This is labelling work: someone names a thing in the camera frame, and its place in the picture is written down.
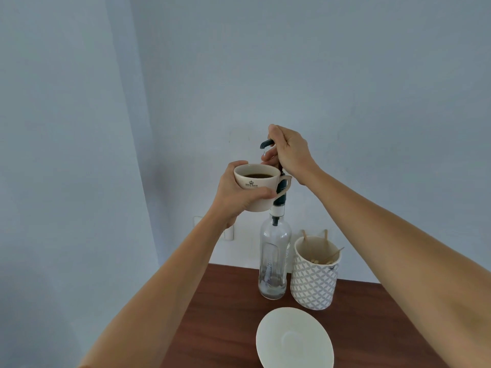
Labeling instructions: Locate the white grey patterned ceramic holder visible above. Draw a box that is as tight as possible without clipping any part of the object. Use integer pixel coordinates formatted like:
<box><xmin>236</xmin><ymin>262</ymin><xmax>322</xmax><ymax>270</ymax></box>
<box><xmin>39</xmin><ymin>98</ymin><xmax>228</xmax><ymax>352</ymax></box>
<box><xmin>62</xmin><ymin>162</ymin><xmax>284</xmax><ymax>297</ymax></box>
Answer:
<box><xmin>290</xmin><ymin>235</ymin><xmax>342</xmax><ymax>311</ymax></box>

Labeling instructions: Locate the person's left forearm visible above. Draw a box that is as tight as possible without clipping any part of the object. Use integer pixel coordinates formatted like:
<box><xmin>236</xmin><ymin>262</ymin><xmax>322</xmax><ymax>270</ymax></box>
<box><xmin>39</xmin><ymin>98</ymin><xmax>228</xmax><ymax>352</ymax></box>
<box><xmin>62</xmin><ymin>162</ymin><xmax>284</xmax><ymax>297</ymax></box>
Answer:
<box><xmin>79</xmin><ymin>209</ymin><xmax>232</xmax><ymax>368</ymax></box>

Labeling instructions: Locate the person's right hand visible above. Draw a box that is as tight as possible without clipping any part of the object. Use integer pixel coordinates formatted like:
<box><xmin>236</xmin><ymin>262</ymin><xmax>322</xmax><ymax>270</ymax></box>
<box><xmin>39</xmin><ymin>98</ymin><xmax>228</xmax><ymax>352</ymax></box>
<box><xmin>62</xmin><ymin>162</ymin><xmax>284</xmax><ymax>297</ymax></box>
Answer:
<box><xmin>261</xmin><ymin>124</ymin><xmax>321</xmax><ymax>187</ymax></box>

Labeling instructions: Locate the person's left hand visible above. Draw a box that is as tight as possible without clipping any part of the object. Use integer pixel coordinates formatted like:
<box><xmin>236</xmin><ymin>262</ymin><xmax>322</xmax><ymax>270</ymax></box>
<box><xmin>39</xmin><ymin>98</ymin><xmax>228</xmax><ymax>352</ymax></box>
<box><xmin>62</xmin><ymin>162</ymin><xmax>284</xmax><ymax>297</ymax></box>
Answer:
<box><xmin>212</xmin><ymin>160</ymin><xmax>278</xmax><ymax>229</ymax></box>

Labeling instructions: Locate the dark teal pump dispenser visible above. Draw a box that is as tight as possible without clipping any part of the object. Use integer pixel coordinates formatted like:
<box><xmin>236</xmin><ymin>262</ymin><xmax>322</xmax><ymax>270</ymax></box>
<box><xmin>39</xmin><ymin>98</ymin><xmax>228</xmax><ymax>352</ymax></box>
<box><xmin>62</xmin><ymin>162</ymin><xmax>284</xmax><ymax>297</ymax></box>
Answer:
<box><xmin>260</xmin><ymin>139</ymin><xmax>288</xmax><ymax>226</ymax></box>

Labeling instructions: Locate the clear glass bottle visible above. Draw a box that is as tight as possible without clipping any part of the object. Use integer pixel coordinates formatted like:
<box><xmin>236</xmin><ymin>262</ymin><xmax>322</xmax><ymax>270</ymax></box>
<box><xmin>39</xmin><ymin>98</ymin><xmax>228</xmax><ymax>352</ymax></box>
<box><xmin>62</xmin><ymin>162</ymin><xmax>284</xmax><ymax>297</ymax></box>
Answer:
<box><xmin>259</xmin><ymin>216</ymin><xmax>292</xmax><ymax>301</ymax></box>

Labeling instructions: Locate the white wall socket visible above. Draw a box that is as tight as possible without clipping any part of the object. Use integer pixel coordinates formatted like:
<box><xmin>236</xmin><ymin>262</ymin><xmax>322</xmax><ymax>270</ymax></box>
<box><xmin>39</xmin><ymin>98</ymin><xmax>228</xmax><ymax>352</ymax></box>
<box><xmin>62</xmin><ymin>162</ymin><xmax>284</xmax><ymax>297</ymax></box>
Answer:
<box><xmin>193</xmin><ymin>215</ymin><xmax>235</xmax><ymax>242</ymax></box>

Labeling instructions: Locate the white saucer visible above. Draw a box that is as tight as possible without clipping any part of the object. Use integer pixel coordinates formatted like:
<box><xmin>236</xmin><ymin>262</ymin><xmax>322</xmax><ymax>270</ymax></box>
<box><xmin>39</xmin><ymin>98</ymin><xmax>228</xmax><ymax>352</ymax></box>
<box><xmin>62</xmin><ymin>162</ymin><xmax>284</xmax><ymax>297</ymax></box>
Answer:
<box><xmin>255</xmin><ymin>307</ymin><xmax>334</xmax><ymax>368</ymax></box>

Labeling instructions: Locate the white ceramic coffee cup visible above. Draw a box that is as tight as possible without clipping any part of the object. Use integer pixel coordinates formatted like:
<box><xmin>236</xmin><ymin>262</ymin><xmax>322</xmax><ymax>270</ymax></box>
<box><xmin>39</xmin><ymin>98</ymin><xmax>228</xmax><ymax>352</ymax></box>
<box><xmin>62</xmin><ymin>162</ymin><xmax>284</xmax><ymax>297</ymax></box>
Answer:
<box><xmin>233</xmin><ymin>164</ymin><xmax>293</xmax><ymax>213</ymax></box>

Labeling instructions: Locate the person's right forearm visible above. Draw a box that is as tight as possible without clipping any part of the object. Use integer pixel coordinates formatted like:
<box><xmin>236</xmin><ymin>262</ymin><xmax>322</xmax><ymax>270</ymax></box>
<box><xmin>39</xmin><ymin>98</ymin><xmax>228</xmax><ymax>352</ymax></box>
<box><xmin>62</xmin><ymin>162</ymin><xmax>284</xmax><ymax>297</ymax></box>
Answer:
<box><xmin>304</xmin><ymin>168</ymin><xmax>491</xmax><ymax>368</ymax></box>

